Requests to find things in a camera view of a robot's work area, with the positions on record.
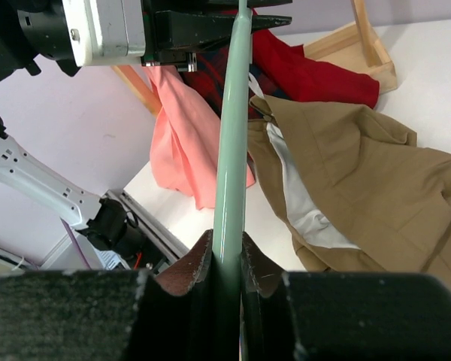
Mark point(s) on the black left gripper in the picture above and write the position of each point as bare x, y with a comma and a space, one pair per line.
172, 35

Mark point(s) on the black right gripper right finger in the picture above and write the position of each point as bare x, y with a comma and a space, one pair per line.
267, 321

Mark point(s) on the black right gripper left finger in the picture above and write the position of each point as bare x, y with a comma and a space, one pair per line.
190, 298

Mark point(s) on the sage green plastic hanger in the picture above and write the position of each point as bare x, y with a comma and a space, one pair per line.
229, 213

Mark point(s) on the tan brown skirt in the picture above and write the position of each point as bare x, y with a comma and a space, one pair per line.
353, 187

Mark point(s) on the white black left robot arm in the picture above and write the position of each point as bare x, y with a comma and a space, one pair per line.
29, 29

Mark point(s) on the red black plaid skirt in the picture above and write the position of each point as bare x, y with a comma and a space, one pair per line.
209, 80

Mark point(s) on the pink skirt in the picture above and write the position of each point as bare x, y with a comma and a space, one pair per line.
185, 144

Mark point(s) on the wooden clothes rack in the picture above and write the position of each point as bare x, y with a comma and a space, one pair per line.
354, 47

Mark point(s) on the aluminium mounting rail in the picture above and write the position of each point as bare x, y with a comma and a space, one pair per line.
171, 248

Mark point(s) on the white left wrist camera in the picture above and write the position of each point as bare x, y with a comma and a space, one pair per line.
105, 32

